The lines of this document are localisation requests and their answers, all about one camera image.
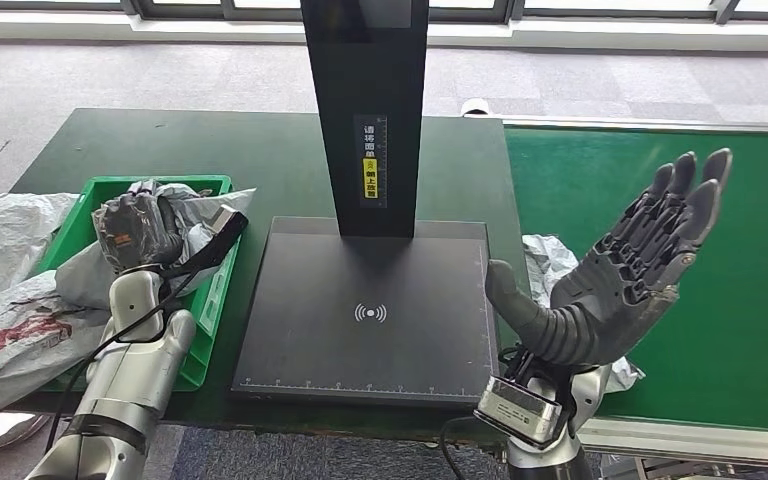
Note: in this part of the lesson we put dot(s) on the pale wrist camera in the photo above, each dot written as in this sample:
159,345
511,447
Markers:
228,225
520,411

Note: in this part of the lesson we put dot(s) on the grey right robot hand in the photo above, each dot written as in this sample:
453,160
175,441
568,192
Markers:
609,311

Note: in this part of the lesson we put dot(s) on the black inbound scanner machine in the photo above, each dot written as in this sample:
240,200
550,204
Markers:
371,86

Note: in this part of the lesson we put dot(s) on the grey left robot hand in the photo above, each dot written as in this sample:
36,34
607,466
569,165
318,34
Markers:
135,232

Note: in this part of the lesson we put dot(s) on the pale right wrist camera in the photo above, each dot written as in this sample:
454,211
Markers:
520,411

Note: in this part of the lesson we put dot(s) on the crumpled grey parcel bag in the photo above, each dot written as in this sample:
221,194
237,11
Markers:
0,232

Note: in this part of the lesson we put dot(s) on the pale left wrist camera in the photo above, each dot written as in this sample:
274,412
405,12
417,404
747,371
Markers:
228,225

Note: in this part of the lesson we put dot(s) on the green plastic crate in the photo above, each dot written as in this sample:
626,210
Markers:
215,318

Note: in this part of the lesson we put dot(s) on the white window sill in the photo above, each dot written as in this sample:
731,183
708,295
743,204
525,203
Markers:
556,36

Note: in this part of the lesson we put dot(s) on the aluminium conveyor frame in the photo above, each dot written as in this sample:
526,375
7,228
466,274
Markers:
689,447

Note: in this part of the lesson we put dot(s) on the green conveyor belt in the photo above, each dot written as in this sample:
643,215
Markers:
742,298

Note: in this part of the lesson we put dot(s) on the round chrome base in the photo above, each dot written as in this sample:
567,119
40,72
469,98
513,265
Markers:
0,430

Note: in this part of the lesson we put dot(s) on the white conveyor roller end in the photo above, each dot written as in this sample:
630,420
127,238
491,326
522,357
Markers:
475,107

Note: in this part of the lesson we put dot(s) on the grey parcel bag red print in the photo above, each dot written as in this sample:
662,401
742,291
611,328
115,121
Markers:
20,338
543,258
86,278

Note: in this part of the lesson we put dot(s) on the dark green table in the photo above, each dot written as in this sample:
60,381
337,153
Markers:
225,146

